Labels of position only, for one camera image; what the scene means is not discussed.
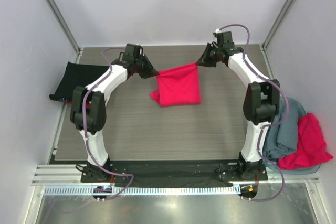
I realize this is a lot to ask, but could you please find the pink t shirt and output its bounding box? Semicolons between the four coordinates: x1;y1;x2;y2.
278;113;333;170
150;63;201;107

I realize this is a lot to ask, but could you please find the black t shirt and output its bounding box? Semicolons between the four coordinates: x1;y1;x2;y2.
49;62;109;103

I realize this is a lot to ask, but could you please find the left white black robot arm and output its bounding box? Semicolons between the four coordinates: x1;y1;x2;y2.
70;44;159;183

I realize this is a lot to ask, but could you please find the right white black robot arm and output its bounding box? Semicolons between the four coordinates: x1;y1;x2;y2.
196;29;280;180

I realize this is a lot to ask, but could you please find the grey blue t shirt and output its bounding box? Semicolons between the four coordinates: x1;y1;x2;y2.
262;98;306;161

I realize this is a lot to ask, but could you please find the blue plastic basket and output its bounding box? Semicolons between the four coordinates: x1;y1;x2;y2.
264;95;323;175

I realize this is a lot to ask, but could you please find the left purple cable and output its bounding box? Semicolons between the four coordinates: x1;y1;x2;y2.
76;47;135;200

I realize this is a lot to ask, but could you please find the purple cable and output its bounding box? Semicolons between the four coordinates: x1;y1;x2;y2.
217;24;291;202
76;47;135;200

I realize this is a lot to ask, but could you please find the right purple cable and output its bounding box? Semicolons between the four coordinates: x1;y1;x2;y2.
217;24;291;202

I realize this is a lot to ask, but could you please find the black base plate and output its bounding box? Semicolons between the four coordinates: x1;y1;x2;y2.
80;158;268;188

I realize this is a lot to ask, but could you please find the right aluminium frame post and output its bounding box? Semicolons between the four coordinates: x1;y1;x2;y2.
261;0;295;51

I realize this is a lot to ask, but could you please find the aluminium frame post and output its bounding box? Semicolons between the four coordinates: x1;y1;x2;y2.
261;0;295;51
45;0;81;54

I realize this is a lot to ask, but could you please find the left aluminium frame post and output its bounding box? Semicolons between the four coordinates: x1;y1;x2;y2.
45;0;81;54

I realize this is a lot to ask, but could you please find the slotted white cable duct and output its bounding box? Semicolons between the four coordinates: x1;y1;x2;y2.
44;185;240;197

